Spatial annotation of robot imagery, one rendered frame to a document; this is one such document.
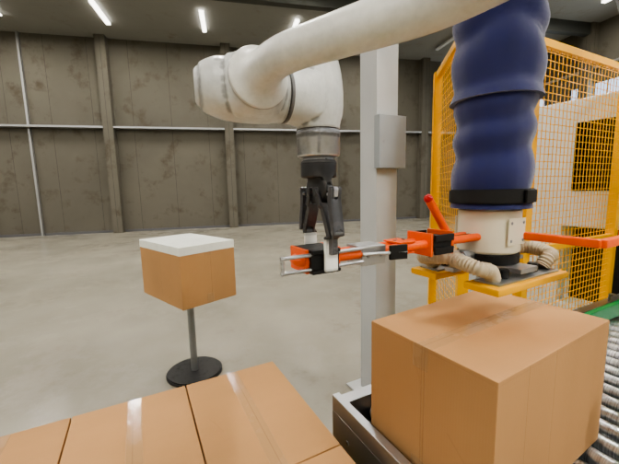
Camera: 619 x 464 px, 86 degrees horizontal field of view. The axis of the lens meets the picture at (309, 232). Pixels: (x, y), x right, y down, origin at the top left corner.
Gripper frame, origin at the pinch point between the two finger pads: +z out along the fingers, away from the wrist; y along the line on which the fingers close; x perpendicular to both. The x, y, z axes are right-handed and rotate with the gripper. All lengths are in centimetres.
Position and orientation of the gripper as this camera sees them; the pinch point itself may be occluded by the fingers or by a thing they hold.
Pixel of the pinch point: (320, 254)
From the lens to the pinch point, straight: 71.9
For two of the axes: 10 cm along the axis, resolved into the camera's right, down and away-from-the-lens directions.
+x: -8.9, 0.8, -4.6
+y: -4.7, -1.1, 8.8
